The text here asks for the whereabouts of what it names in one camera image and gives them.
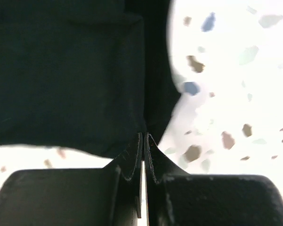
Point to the black t-shirt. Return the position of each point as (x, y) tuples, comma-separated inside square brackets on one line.
[(84, 74)]

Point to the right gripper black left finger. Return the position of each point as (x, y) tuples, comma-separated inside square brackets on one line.
[(110, 196)]

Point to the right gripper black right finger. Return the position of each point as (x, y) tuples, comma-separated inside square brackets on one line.
[(177, 198)]

